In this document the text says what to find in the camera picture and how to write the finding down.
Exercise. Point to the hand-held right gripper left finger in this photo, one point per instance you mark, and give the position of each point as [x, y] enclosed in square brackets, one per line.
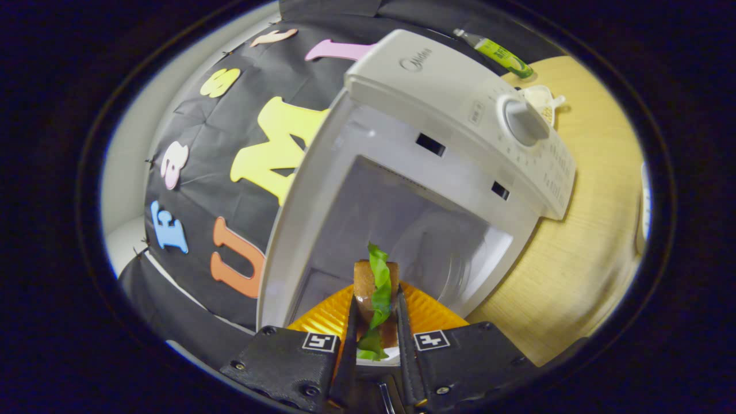
[348, 374]

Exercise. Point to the lettuce bread sandwich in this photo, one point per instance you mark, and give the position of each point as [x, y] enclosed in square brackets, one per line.
[365, 287]

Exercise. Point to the green label drink bottle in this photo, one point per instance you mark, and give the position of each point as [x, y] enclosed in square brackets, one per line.
[503, 56]

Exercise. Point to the white divided plate with grains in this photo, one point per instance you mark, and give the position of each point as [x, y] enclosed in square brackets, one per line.
[540, 100]

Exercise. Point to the white microwave oven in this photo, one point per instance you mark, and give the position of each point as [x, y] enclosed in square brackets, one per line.
[460, 80]

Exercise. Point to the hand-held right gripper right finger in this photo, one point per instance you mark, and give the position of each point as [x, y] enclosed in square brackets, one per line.
[407, 368]

